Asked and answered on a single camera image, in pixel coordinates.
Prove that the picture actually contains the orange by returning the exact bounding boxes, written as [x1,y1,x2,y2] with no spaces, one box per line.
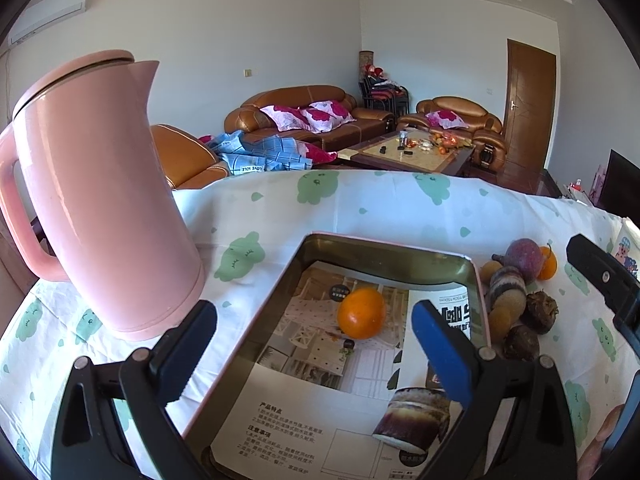
[336,287,386,340]
[537,244,558,281]

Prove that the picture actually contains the person's hand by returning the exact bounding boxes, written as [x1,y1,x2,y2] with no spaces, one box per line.
[577,404,624,480]

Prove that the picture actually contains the white cartoon mug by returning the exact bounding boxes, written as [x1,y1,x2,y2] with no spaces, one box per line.
[613,218,640,278]

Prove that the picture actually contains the dark brown round fruit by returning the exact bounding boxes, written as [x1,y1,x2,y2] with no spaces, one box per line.
[502,325,539,362]

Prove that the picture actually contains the dark brown water chestnut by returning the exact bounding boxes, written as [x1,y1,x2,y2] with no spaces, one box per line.
[520,290,559,335]

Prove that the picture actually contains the black television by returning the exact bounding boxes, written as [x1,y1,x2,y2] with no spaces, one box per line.
[597,150,640,218]

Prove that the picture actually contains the purple passion fruit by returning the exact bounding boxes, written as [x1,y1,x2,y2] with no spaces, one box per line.
[491,238,546,284]

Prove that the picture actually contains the small yellow brown fruit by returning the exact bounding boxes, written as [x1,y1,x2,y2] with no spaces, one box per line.
[480,260,502,285]

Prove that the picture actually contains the printed paper sheet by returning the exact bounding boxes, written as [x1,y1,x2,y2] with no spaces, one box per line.
[210,263,470,479]

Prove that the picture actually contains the pink metal tin box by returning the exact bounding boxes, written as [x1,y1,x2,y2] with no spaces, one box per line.
[186,232,487,479]

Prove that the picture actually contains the pink electric kettle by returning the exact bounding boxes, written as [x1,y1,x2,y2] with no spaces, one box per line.
[1,50,204,340]

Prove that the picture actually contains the fruit pile on coffee table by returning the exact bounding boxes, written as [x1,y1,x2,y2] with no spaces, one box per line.
[428,131,474,154]

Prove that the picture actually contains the brown wooden door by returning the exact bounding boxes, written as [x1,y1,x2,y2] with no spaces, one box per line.
[503,39,556,172]

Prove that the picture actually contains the brown leather armchair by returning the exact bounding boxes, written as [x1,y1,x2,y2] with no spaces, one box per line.
[398,96,509,172]

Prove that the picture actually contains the wooden coffee table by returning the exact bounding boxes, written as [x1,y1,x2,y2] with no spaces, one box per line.
[337,128,474,176]

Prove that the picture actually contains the pink pillow on armchair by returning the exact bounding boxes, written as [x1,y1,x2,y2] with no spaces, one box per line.
[425,110,468,130]

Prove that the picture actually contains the near brown leather chair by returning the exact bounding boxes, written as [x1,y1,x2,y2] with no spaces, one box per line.
[151,124,230,190]

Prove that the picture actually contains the stacked dark chairs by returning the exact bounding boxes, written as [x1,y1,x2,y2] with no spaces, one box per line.
[359,64,410,117]

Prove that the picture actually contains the blue plaid blanket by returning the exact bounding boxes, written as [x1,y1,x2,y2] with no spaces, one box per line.
[205,130,312,176]

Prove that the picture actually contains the long brown leather sofa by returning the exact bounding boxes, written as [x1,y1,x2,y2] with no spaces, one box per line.
[224,84,396,152]

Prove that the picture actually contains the pink floral pillow right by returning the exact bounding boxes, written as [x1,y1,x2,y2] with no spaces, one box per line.
[299,101,355,133]

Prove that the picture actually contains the pink floral pillow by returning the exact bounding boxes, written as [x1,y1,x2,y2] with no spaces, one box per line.
[299,101,355,133]
[260,105,312,132]

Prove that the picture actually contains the pink floral pillow left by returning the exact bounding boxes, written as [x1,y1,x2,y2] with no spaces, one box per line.
[260,105,312,132]

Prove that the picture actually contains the white air conditioner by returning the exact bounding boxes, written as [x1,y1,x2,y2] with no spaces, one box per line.
[8,0,87,48]

